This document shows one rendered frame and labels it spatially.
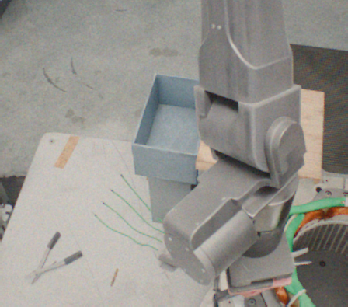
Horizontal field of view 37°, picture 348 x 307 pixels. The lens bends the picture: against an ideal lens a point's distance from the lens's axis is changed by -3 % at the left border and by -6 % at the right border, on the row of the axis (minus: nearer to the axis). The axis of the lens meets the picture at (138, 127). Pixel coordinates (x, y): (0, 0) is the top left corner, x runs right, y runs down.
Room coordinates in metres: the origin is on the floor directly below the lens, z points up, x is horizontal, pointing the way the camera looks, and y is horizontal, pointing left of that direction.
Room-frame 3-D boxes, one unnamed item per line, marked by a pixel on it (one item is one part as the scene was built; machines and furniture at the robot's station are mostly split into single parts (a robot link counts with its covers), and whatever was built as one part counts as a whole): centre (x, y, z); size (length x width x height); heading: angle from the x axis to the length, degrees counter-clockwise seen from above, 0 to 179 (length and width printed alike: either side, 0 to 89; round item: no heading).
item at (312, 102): (0.55, -0.21, 1.05); 0.20 x 0.19 x 0.02; 70
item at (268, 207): (0.25, -0.10, 1.34); 0.07 x 0.06 x 0.07; 126
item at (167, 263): (0.49, -0.05, 0.80); 0.10 x 0.05 x 0.04; 147
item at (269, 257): (0.25, -0.11, 1.28); 0.10 x 0.07 x 0.07; 1
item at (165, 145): (0.60, -0.06, 0.92); 0.17 x 0.11 x 0.28; 160
